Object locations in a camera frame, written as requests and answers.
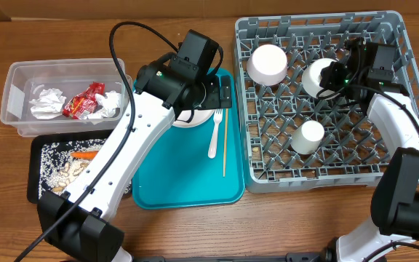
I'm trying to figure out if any small white bowl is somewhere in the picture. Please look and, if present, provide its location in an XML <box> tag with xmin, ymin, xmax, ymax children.
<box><xmin>301</xmin><ymin>58</ymin><xmax>335</xmax><ymax>98</ymax></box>

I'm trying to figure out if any pink bowl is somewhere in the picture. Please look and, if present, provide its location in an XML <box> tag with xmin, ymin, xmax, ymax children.
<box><xmin>247</xmin><ymin>44</ymin><xmax>287</xmax><ymax>86</ymax></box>

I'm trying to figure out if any white cup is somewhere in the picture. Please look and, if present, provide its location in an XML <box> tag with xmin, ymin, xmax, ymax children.
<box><xmin>291</xmin><ymin>120</ymin><xmax>325</xmax><ymax>154</ymax></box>

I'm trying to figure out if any red snack wrapper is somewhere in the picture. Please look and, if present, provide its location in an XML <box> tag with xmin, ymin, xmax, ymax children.
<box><xmin>62</xmin><ymin>82</ymin><xmax>105</xmax><ymax>119</ymax></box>

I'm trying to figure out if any orange carrot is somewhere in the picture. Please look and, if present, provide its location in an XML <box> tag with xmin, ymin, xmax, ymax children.
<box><xmin>71</xmin><ymin>151</ymin><xmax>98</xmax><ymax>160</ymax></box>

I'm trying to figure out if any white napkin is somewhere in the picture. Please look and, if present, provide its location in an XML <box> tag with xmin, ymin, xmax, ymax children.
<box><xmin>29</xmin><ymin>88</ymin><xmax>66</xmax><ymax>120</ymax></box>

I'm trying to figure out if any peanut shells and rice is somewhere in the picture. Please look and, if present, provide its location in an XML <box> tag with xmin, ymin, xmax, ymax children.
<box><xmin>38</xmin><ymin>138</ymin><xmax>106</xmax><ymax>198</ymax></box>

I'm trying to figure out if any white tissue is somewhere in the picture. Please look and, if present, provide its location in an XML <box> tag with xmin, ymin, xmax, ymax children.
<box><xmin>87</xmin><ymin>91</ymin><xmax>121</xmax><ymax>119</ymax></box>

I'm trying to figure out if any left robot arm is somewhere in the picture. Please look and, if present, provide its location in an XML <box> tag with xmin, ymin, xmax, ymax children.
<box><xmin>34</xmin><ymin>30</ymin><xmax>231</xmax><ymax>261</ymax></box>

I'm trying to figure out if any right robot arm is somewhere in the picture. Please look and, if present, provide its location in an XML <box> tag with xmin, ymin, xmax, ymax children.
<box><xmin>319</xmin><ymin>37</ymin><xmax>419</xmax><ymax>261</ymax></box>

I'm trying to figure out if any grey dishwasher rack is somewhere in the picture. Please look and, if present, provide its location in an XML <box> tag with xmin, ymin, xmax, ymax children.
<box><xmin>234</xmin><ymin>11</ymin><xmax>419</xmax><ymax>193</ymax></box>

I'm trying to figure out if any wooden chopstick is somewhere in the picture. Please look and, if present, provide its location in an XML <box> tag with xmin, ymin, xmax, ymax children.
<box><xmin>223</xmin><ymin>108</ymin><xmax>228</xmax><ymax>177</ymax></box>

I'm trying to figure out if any white plastic fork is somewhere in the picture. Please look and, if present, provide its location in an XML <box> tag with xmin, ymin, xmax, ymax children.
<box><xmin>208</xmin><ymin>108</ymin><xmax>223</xmax><ymax>159</ymax></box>

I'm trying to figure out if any white round plate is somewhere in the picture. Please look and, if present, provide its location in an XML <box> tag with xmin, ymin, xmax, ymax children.
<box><xmin>173</xmin><ymin>110</ymin><xmax>215</xmax><ymax>128</ymax></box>

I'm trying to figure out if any teal serving tray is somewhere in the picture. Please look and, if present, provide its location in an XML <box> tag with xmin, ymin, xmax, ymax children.
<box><xmin>132</xmin><ymin>69</ymin><xmax>245</xmax><ymax>210</ymax></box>

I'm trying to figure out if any clear plastic bin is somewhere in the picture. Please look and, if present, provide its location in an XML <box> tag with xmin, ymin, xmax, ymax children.
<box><xmin>0</xmin><ymin>58</ymin><xmax>128</xmax><ymax>138</ymax></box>

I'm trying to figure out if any black tray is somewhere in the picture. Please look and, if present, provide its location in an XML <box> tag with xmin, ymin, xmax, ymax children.
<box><xmin>26</xmin><ymin>129</ymin><xmax>133</xmax><ymax>204</ymax></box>

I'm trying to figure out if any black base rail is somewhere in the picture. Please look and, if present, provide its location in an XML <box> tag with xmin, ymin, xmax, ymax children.
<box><xmin>132</xmin><ymin>237</ymin><xmax>338</xmax><ymax>262</ymax></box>

